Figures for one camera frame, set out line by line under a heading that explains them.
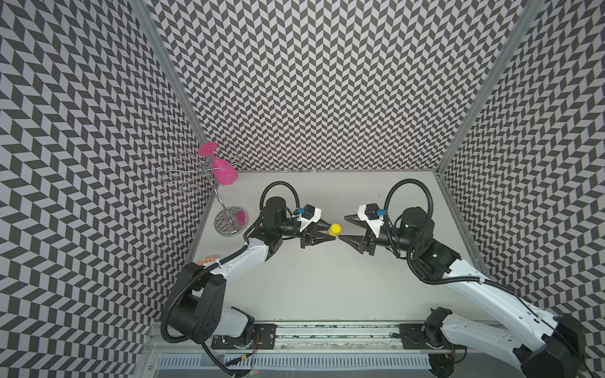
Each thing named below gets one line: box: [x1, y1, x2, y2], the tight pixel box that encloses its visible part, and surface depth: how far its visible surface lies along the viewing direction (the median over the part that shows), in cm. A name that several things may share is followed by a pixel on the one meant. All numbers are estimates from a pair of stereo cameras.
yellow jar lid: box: [328, 222, 343, 238], surface depth 68 cm
